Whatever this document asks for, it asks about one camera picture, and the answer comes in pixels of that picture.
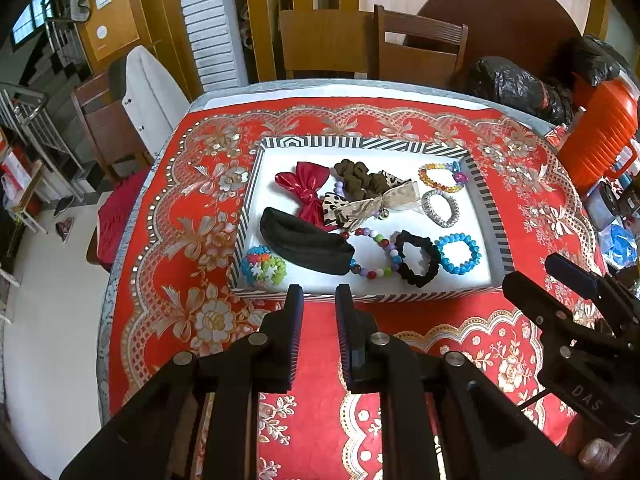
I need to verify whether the brown scrunchie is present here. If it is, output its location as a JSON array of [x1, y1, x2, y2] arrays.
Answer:
[[334, 158, 390, 201]]

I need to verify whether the amber beaded bracelet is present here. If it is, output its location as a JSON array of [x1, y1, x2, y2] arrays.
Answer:
[[418, 161, 469, 194]]

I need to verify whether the leopard print ribbon bow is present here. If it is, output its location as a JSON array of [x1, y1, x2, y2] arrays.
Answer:
[[321, 172, 421, 229]]

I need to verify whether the black plastic bag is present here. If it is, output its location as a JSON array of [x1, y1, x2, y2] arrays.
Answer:
[[465, 56, 574, 127], [570, 35, 640, 92]]

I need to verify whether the multicolour beaded bracelet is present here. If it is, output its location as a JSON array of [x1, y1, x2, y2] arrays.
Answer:
[[340, 227, 403, 281]]

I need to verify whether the black cloth headband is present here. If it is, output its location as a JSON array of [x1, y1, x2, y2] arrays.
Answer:
[[260, 206, 356, 276]]

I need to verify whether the white louvered door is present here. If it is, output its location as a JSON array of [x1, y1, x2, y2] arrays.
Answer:
[[172, 0, 249, 93]]

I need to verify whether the teal flower bead bracelet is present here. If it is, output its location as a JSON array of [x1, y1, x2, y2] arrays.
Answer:
[[241, 245, 287, 286]]

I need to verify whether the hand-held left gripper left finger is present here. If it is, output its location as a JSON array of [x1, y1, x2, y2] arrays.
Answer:
[[59, 284, 306, 480]]

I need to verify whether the red seat cushion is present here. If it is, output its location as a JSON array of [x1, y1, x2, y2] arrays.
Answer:
[[97, 167, 152, 274]]

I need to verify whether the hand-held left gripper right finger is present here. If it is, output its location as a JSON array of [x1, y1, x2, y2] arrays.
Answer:
[[334, 284, 585, 480]]

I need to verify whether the blue beaded bracelet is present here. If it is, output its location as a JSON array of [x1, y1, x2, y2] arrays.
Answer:
[[436, 232, 482, 276]]

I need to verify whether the dark wooden chair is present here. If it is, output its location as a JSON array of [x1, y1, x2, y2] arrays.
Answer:
[[72, 72, 157, 267]]

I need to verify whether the round brown table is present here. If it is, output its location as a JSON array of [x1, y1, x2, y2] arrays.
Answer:
[[404, 0, 596, 81]]

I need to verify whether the silver spiral hair tie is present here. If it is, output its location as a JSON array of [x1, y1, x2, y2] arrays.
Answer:
[[421, 189, 460, 228]]

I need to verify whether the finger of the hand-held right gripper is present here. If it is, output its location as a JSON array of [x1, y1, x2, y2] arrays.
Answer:
[[501, 270, 567, 334], [545, 252, 602, 302]]

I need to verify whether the person's right hand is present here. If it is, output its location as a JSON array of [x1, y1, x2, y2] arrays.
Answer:
[[560, 410, 640, 470]]

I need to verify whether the white ironing board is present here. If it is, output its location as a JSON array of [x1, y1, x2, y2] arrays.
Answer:
[[122, 45, 192, 158]]

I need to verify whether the orange ribbed plastic container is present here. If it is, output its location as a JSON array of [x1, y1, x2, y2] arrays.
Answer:
[[557, 77, 640, 193]]

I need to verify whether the red satin hair bow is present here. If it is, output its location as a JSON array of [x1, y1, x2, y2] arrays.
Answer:
[[275, 161, 332, 232]]

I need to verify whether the black scrunchie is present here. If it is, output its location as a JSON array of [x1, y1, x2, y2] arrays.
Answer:
[[395, 230, 443, 288]]

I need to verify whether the black white striped tray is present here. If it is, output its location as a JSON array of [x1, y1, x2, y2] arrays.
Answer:
[[227, 135, 516, 305]]

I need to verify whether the metal stair railing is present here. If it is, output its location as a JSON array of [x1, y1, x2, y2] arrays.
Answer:
[[0, 15, 97, 201]]

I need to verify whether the red floral tablecloth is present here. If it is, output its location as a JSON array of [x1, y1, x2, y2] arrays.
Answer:
[[107, 97, 608, 480]]

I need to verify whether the blue plastic bag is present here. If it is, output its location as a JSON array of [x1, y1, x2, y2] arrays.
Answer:
[[606, 222, 639, 264]]

